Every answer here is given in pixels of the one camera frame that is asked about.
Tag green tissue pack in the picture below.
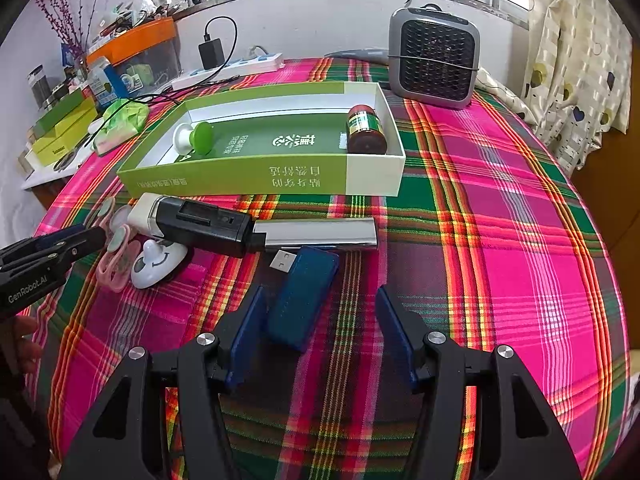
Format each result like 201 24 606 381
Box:
95 99 151 156

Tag purple dried flower branches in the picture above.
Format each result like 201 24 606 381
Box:
35 0 86 56

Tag black charger adapter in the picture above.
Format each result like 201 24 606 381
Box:
198 35 224 68

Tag white power strip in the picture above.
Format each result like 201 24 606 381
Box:
172 52 286 88

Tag silver power bank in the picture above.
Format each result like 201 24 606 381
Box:
251 218 379 254

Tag yellow green box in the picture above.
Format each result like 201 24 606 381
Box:
31 110 100 171

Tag orange lidded storage box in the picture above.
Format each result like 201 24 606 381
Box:
87 16 181 96

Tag brown bottle with red cap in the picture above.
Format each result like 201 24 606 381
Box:
346 104 388 154

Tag white side table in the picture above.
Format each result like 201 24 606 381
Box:
21 157 101 211

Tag green and white cardboard box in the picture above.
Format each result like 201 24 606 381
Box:
117 81 407 198

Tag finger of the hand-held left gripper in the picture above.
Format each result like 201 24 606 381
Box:
0 224 89 264
0 228 109 287

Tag patterned curtain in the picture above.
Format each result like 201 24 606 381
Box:
520 0 637 171

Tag grey blue handheld device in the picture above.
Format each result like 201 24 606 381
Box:
325 47 392 66

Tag glass jar with black lid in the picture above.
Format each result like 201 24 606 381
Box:
27 65 51 108

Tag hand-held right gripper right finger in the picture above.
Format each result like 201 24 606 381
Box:
375 285 583 480

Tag pink contact lens case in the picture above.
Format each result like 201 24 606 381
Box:
95 197 142 292

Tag white round smiley case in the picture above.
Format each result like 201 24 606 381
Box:
131 239 189 290

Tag person's left hand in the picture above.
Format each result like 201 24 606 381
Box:
12 314 45 376

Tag thin black cable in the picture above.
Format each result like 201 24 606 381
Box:
92 91 193 153

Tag black plastic holder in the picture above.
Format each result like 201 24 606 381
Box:
155 196 257 259

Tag plaid cloth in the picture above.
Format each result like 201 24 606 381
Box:
32 57 631 480

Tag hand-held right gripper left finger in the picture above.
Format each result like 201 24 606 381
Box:
57 285 268 480

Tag dark green box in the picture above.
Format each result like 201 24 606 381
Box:
34 95 98 138

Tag black charger cable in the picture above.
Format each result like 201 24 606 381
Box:
204 16 240 81

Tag blue usb stick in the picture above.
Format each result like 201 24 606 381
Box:
266 246 341 354

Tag grey space heater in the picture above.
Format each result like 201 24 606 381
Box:
389 4 481 110

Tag white plastic cap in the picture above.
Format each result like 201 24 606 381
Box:
127 192 168 241

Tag blue and white carton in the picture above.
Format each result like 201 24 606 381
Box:
87 57 126 107

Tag scissors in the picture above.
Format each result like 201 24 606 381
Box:
52 147 82 171

